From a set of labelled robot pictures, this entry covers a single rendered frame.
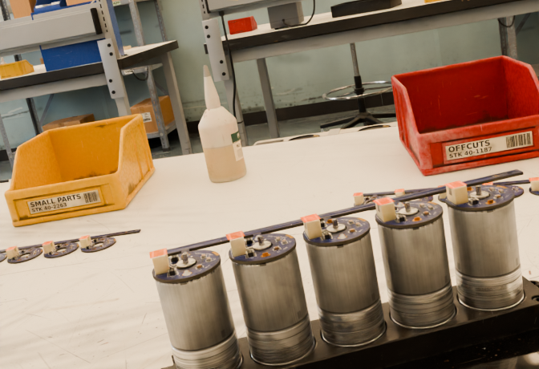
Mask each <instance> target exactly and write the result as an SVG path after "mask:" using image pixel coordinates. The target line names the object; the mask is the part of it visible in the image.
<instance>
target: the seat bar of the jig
mask: <svg viewBox="0 0 539 369"><path fill-rule="evenodd" d="M522 282H523V291H524V300H523V301H522V302H521V303H520V304H518V305H517V306H514V307H512V308H509V309H506V310H497V311H481V310H473V309H470V308H467V307H465V306H463V305H461V304H460V303H459V299H458V293H457V286H453V287H452V291H453V298H454V304H455V311H456V315H455V317H454V318H453V319H452V320H451V321H449V322H447V323H445V324H444V325H441V326H437V327H433V328H428V329H410V328H405V327H402V326H398V325H396V324H395V323H393V322H392V321H391V312H390V307H389V302H384V303H382V306H383V316H384V321H385V326H386V331H385V333H384V335H383V336H382V337H381V338H379V339H377V340H375V341H374V342H372V343H368V344H366V345H363V346H360V347H335V346H332V345H330V344H328V343H326V342H324V341H323V339H322V332H321V327H320V323H319V319H315V320H312V321H310V323H311V327H312V331H313V336H314V344H315V347H314V349H313V350H312V352H311V353H310V354H309V355H307V356H306V357H305V358H303V359H301V360H298V361H297V362H295V363H290V364H286V365H282V366H265V365H261V364H258V363H255V362H254V361H253V360H252V357H251V353H250V349H249V342H248V339H247V337H244V338H240V339H238V342H239V346H240V349H241V357H242V360H243V363H242V365H241V367H240V368H239V369H382V368H385V367H391V366H394V365H398V364H401V363H407V362H411V361H413V360H417V359H422V358H426V357H429V356H433V355H438V354H442V353H444V352H448V351H454V350H457V349H460V348H464V347H470V346H473V345H476V344H479V343H485V342H488V341H492V340H495V339H501V338H504V337H507V336H510V335H516V334H520V333H523V332H526V331H530V330H536V329H538V328H539V288H538V287H537V286H535V285H534V284H533V283H531V281H529V280H528V279H527V278H525V277H524V276H522Z"/></svg>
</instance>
